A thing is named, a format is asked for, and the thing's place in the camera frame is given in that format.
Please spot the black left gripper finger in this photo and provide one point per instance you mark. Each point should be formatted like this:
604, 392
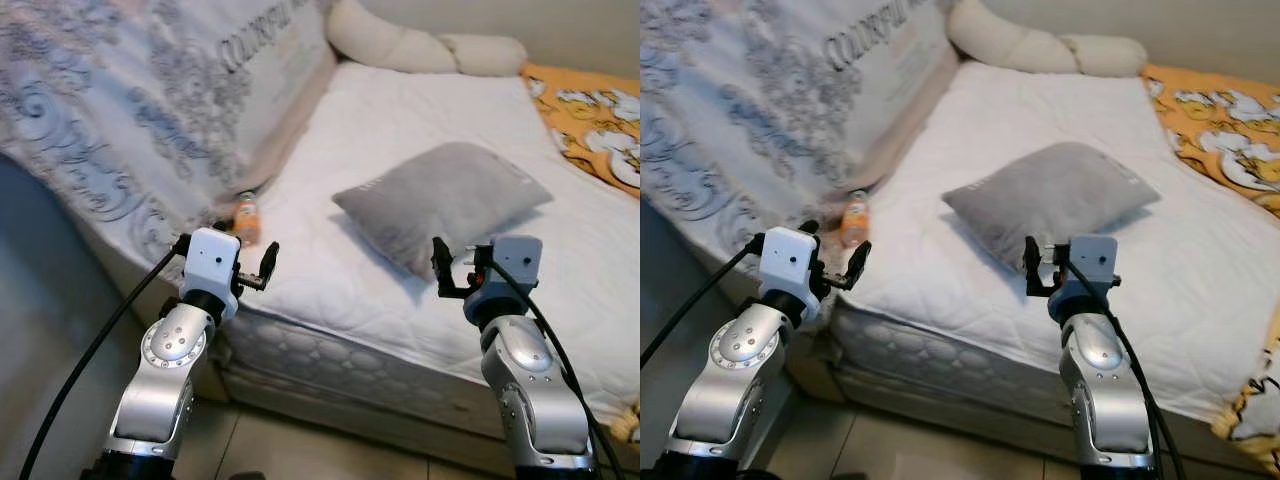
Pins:
809, 227
223, 226
856, 263
268, 263

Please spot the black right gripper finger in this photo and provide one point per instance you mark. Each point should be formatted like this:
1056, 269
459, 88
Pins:
443, 265
1033, 265

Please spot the small orange drink bottle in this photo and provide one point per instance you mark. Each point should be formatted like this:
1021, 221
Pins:
246, 220
854, 220

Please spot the grey square pillow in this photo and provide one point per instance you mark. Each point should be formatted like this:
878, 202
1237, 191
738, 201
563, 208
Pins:
1060, 195
450, 195

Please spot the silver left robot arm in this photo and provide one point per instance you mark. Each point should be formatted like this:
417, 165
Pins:
730, 370
160, 370

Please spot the white quilted bed mattress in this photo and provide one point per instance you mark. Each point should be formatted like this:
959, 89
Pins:
420, 110
1050, 110

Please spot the yellow cartoon egg blanket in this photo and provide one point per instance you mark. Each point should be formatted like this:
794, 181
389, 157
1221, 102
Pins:
1220, 130
590, 120

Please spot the long cream bolster pillow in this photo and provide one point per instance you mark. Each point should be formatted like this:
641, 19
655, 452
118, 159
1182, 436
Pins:
400, 45
1010, 45

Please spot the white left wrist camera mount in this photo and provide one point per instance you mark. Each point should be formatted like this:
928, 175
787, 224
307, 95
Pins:
210, 262
785, 262

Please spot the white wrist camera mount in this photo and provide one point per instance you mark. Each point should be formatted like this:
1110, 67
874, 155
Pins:
785, 262
210, 262
518, 262
1095, 262

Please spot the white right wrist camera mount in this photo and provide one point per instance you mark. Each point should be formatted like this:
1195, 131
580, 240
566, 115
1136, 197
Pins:
518, 262
1095, 262

